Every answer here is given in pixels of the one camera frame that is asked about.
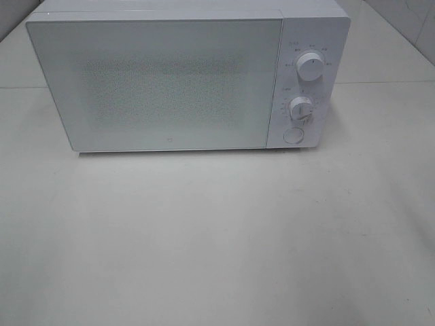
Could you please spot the round white door button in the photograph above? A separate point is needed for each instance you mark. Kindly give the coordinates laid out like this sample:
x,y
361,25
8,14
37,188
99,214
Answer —
x,y
293,136

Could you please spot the white microwave knob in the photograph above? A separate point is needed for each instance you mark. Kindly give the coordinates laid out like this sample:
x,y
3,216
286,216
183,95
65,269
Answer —
x,y
310,65
300,108

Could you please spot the white microwave door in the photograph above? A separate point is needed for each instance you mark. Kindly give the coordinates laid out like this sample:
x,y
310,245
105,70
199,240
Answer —
x,y
136,85

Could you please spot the white microwave oven body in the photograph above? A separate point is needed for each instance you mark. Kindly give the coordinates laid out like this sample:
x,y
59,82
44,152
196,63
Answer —
x,y
306,25

